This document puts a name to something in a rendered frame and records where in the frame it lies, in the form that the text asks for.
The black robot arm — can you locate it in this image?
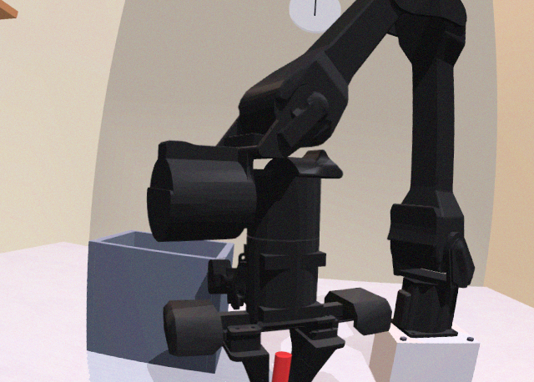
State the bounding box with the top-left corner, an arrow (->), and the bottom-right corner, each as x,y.
147,0 -> 475,339

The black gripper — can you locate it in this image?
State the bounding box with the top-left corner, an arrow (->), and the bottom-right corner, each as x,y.
163,235 -> 392,382

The red peg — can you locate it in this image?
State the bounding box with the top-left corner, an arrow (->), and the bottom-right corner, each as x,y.
271,351 -> 291,382

